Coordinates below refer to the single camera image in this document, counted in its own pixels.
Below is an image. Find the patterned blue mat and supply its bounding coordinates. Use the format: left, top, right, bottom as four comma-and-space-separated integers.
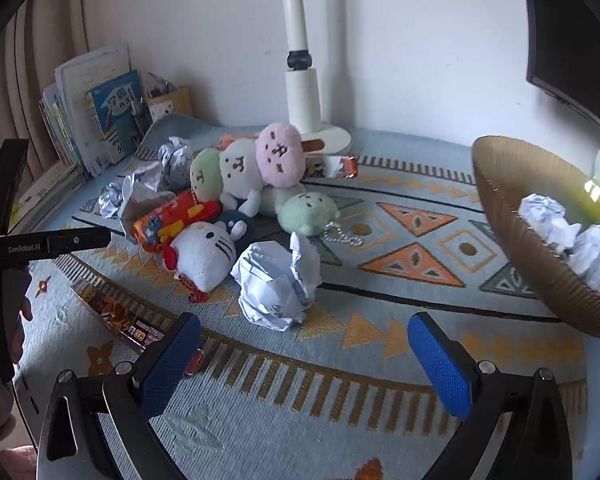
10, 112, 588, 480

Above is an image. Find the bundle of pens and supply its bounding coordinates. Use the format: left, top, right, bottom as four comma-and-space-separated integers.
140, 71, 177, 100

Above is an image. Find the pink white green dango plush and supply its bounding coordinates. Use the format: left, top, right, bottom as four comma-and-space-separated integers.
189, 121, 306, 198

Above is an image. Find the small orange box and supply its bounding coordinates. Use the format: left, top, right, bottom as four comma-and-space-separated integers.
219, 132, 261, 150

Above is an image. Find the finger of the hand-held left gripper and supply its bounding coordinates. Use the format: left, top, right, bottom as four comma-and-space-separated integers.
43, 227, 114, 260

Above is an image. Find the large crumpled white paper ball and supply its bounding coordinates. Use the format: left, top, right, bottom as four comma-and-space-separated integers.
230, 231, 322, 332

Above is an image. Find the crumpled silver foil sheet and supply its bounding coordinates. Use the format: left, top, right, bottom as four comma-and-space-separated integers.
120, 162, 176, 241

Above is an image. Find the round green plush with beads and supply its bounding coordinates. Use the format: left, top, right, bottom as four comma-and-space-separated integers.
278, 192, 365, 247

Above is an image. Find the beige curtain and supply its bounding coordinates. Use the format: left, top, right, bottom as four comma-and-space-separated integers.
0, 0, 88, 181

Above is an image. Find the row of upright books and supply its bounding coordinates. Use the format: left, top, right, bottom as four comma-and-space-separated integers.
39, 44, 146, 178

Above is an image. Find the small crumpled silver foil ball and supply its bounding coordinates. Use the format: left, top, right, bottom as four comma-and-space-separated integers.
98, 180, 131, 218

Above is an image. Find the pile of flat booklets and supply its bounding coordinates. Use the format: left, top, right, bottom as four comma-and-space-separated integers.
10, 160, 88, 235

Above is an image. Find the white round stand base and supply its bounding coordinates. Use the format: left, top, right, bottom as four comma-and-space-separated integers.
277, 0, 353, 158

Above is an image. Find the white cat plush red bow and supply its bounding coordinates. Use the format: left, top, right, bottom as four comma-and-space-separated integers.
162, 219, 248, 305

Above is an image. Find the orange snack packet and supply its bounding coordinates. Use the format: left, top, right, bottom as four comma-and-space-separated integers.
325, 155, 359, 180

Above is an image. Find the white plush toy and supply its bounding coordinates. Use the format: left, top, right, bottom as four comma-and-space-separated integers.
222, 182, 308, 218

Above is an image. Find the navy plush toy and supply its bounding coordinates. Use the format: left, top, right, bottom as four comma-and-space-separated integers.
220, 208, 256, 241

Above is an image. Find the red snack bag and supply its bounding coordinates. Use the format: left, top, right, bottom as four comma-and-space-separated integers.
132, 189, 223, 253

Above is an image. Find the long dark red snack packet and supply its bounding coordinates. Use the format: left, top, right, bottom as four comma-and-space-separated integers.
70, 280, 203, 376

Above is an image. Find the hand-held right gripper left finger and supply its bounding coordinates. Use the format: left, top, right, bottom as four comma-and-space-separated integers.
37, 312, 203, 480

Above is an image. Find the black monitor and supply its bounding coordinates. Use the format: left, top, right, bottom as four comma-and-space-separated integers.
517, 0, 600, 143

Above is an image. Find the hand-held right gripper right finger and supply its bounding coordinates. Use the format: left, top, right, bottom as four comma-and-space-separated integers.
406, 311, 573, 480

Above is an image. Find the wooden pen holder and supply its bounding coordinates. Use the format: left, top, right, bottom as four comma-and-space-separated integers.
147, 86, 195, 126

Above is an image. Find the person's left hand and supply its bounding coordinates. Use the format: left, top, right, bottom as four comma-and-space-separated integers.
2, 266, 34, 365

